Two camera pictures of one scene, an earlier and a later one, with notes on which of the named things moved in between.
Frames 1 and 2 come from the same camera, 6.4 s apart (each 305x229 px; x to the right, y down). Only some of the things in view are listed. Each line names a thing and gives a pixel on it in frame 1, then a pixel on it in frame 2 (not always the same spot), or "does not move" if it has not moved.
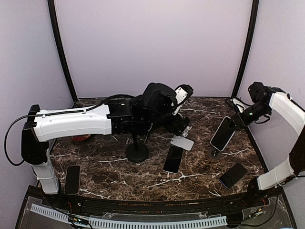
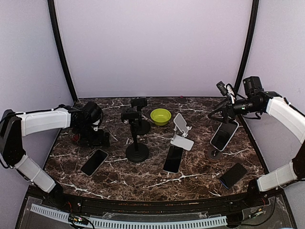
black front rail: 267,208 does not move
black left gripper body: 177,127 to 90,137
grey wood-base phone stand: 214,155 does not move
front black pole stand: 137,152 does not move
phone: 223,135 does not move
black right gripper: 236,119 to 227,109
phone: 72,181 to 93,163
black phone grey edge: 173,159 does not move
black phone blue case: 233,175 does not move
